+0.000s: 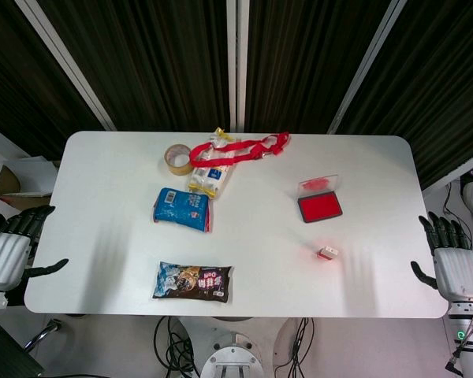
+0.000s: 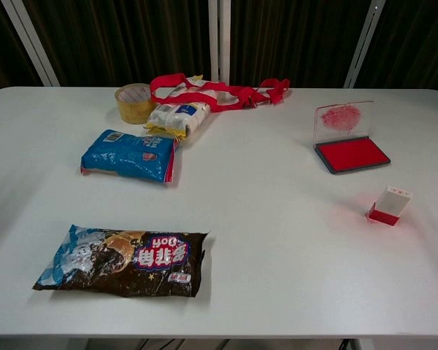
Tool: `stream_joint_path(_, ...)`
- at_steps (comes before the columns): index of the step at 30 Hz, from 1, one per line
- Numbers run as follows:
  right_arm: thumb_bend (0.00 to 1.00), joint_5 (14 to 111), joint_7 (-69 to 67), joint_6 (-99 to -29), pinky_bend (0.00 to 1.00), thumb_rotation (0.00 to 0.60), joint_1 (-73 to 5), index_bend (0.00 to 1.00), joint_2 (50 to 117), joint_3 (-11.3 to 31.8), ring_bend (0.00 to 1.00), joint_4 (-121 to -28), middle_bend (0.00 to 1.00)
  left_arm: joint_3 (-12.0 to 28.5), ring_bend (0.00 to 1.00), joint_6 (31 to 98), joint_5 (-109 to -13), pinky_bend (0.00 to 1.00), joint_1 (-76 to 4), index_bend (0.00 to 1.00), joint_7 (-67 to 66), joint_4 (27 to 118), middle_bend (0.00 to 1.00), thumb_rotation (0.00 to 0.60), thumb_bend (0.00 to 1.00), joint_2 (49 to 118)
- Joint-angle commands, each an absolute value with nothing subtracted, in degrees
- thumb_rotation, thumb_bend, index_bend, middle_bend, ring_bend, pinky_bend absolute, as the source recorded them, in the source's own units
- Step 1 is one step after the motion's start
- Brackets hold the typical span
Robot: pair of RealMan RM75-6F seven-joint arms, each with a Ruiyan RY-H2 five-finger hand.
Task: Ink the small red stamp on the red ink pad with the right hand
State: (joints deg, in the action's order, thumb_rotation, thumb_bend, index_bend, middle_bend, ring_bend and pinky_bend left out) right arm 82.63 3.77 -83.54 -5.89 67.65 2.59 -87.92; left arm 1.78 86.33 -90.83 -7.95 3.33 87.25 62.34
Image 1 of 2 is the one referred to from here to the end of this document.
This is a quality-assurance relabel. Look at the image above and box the white yellow snack bag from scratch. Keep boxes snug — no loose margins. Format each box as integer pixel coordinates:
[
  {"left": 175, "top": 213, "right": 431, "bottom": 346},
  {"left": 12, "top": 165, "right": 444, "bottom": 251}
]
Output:
[{"left": 186, "top": 126, "right": 241, "bottom": 202}]

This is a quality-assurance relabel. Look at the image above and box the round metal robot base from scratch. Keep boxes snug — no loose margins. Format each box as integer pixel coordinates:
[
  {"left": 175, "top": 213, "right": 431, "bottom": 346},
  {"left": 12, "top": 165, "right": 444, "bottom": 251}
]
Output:
[{"left": 199, "top": 330, "right": 264, "bottom": 378}]

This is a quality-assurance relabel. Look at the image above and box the red ink pad case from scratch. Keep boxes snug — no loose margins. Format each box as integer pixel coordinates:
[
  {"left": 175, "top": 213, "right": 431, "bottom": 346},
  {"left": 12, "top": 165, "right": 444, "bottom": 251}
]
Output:
[{"left": 296, "top": 172, "right": 344, "bottom": 224}]

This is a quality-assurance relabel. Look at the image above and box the blue snack bag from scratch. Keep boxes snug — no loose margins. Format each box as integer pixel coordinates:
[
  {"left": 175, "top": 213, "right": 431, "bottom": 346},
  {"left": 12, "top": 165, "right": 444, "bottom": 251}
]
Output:
[{"left": 152, "top": 187, "right": 214, "bottom": 234}]

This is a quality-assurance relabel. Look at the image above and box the white frame post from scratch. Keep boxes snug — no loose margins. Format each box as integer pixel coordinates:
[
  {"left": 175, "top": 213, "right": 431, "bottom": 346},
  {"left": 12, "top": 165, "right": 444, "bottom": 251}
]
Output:
[
  {"left": 225, "top": 0, "right": 250, "bottom": 133},
  {"left": 420, "top": 147, "right": 473, "bottom": 195},
  {"left": 14, "top": 0, "right": 117, "bottom": 132},
  {"left": 326, "top": 0, "right": 409, "bottom": 135}
]

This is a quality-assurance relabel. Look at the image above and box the dark chocolate snack bag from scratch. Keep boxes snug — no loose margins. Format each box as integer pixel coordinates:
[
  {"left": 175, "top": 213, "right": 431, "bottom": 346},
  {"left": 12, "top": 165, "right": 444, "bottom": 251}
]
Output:
[{"left": 152, "top": 261, "right": 235, "bottom": 304}]

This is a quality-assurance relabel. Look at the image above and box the chrome chair leg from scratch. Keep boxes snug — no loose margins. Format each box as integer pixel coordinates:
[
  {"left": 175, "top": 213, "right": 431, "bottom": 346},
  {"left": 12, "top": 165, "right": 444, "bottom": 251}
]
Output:
[{"left": 21, "top": 318, "right": 63, "bottom": 351}]

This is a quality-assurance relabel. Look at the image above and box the dark green panel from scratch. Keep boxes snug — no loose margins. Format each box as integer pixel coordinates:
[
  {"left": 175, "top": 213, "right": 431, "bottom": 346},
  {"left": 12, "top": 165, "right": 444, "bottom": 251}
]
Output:
[{"left": 0, "top": 324, "right": 47, "bottom": 378}]

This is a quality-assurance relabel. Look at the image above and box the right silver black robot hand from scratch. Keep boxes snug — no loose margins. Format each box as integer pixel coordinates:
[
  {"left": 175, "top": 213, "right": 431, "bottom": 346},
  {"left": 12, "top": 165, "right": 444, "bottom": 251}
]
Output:
[{"left": 410, "top": 211, "right": 473, "bottom": 303}]

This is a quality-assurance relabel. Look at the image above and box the brown packing tape roll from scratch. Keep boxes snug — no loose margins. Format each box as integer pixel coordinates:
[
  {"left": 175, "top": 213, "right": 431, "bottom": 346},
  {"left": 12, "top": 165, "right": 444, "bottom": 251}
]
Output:
[{"left": 164, "top": 143, "right": 192, "bottom": 175}]

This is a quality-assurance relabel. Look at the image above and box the black cable bundle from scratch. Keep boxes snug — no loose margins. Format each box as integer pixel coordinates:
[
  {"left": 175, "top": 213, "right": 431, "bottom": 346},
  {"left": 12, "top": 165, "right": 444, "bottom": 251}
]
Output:
[
  {"left": 274, "top": 317, "right": 316, "bottom": 378},
  {"left": 153, "top": 317, "right": 200, "bottom": 378}
]

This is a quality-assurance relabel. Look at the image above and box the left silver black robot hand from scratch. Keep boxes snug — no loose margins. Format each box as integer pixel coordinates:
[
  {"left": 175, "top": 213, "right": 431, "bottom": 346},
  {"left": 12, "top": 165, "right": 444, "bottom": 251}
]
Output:
[{"left": 0, "top": 204, "right": 69, "bottom": 293}]

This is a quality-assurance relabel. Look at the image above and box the brown cardboard box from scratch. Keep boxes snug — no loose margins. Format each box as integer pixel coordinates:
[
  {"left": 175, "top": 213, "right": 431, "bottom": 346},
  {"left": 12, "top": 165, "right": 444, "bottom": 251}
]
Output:
[{"left": 0, "top": 159, "right": 62, "bottom": 208}]

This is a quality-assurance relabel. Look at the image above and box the red lanyard strap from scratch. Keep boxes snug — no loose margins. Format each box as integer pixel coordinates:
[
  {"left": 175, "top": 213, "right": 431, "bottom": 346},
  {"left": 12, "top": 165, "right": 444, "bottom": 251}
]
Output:
[{"left": 188, "top": 131, "right": 291, "bottom": 168}]

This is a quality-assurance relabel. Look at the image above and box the black pleated curtain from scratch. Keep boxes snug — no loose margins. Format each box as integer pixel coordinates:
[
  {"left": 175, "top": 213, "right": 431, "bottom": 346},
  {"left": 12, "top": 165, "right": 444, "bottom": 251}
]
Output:
[
  {"left": 37, "top": 0, "right": 237, "bottom": 132},
  {"left": 244, "top": 0, "right": 397, "bottom": 135},
  {"left": 0, "top": 0, "right": 103, "bottom": 162},
  {"left": 337, "top": 0, "right": 473, "bottom": 190}
]

